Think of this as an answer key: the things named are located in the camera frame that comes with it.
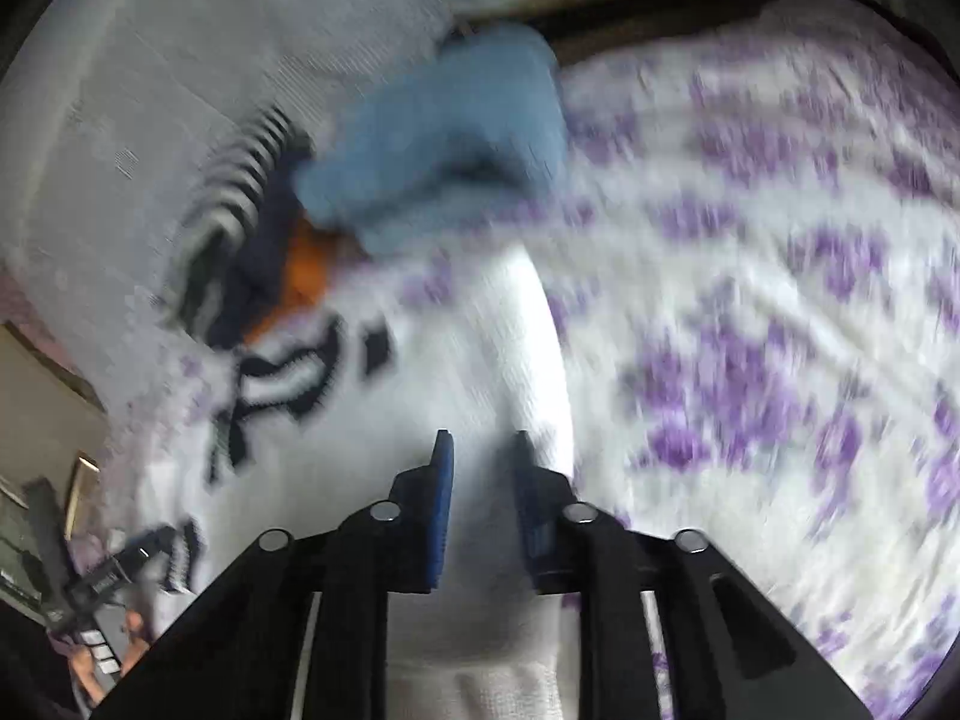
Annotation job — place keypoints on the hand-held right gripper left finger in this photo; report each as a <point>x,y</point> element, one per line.
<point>442,495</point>

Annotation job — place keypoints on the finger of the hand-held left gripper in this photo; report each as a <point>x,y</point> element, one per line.
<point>146,546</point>

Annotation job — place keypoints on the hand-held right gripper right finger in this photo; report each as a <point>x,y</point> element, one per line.
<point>529,502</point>

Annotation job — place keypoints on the white sweater with black trim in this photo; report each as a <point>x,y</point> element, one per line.
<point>450,360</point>

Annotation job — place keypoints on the person's left hand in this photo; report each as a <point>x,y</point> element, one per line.
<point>135,634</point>

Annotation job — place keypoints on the wooden furniture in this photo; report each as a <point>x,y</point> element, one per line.
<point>45,405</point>

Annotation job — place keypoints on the orange folded cloth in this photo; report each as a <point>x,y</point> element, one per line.
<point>307,270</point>

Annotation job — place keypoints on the purple floral bed sheet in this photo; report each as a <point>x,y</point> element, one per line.
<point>750,315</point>

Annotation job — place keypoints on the navy folded cloth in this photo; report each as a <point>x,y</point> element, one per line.
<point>262,262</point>

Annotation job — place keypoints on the light blue folded cloth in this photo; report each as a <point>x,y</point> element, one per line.
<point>450,142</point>

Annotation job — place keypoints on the black white striped folded cloth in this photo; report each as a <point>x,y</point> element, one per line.
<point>240,187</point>

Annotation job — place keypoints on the dark wooden headboard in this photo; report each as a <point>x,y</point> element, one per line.
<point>675,7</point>

